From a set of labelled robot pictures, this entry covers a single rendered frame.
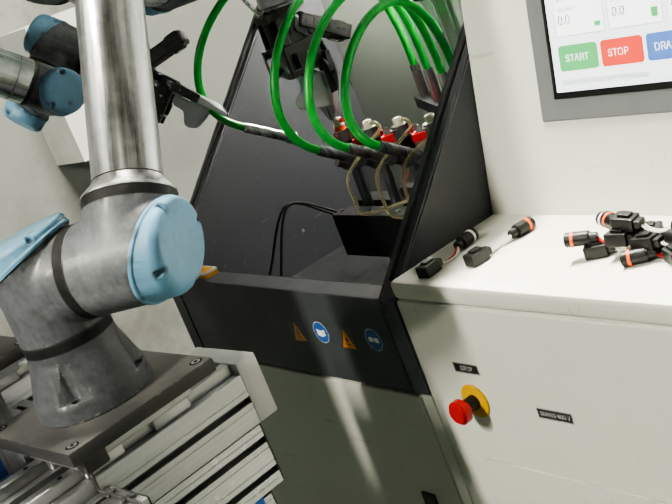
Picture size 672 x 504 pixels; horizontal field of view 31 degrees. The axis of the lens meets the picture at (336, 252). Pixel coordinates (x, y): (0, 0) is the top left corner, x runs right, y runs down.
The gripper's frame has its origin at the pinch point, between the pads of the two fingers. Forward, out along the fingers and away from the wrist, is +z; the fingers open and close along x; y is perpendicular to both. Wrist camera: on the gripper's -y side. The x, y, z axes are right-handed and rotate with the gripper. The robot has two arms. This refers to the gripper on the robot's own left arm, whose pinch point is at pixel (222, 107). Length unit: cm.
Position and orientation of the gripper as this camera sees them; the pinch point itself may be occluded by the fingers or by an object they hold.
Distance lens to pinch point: 210.2
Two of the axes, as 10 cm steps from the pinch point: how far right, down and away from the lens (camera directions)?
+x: -0.3, 0.8, -10.0
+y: -4.3, 9.0, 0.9
